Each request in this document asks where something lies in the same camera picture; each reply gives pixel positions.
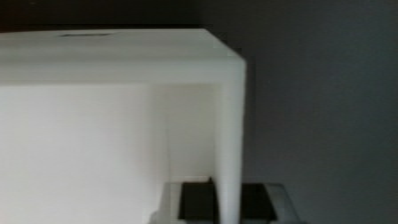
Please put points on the white drawer cabinet frame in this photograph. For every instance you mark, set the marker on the white drawer cabinet frame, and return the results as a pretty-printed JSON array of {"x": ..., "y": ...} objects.
[{"x": 122, "y": 124}]

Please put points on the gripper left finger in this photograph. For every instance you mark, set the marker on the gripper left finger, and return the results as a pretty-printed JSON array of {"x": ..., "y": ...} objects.
[{"x": 189, "y": 204}]

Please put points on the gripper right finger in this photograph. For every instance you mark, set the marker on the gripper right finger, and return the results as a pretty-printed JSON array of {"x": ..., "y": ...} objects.
[{"x": 267, "y": 205}]

